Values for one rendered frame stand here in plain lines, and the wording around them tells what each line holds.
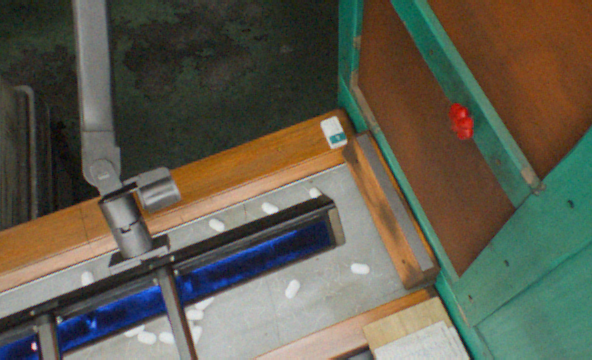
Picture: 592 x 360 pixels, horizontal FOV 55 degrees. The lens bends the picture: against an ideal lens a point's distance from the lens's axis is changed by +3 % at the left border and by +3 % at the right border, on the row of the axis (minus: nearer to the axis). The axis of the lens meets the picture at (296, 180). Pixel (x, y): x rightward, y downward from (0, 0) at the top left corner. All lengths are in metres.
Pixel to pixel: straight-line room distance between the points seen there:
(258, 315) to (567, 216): 0.66
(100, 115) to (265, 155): 0.37
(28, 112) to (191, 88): 0.61
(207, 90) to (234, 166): 1.07
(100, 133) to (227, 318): 0.41
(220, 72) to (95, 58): 1.31
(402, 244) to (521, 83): 0.49
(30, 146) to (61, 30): 0.81
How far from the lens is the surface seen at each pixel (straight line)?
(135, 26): 2.47
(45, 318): 0.78
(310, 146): 1.17
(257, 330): 1.09
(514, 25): 0.57
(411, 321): 1.05
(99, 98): 0.97
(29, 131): 1.91
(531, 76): 0.57
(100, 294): 0.77
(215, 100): 2.18
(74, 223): 1.22
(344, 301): 1.09
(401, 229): 1.01
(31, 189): 1.81
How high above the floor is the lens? 1.81
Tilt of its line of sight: 66 degrees down
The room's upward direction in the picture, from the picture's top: 8 degrees counter-clockwise
